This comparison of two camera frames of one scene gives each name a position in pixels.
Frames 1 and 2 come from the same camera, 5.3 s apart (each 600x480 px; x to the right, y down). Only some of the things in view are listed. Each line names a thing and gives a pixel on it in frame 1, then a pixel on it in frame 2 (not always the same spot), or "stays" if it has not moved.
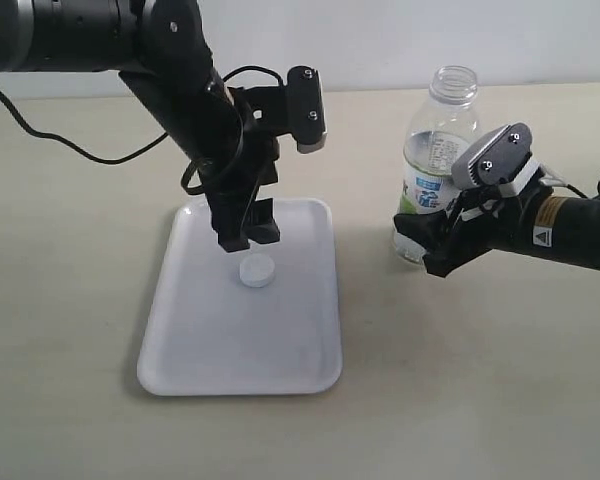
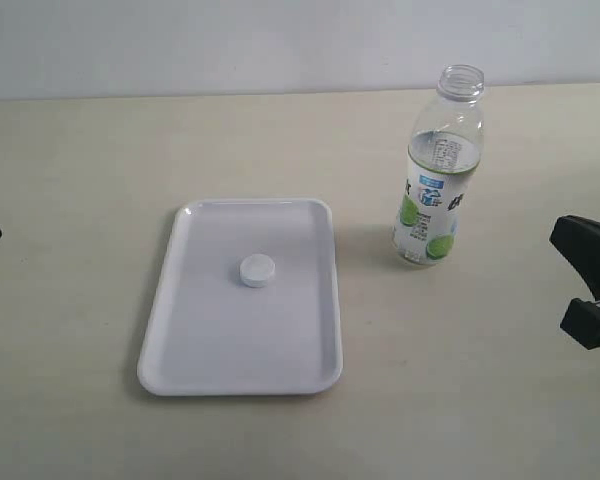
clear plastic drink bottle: x=445 y=128 stays
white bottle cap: x=257 y=271 stays
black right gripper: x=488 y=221 to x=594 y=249
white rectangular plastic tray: x=209 y=333 stays
